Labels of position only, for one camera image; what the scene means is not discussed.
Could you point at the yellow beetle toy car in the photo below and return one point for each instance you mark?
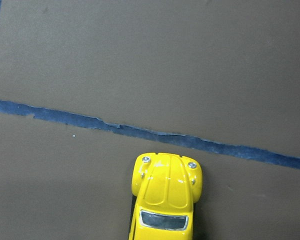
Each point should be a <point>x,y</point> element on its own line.
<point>165,188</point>

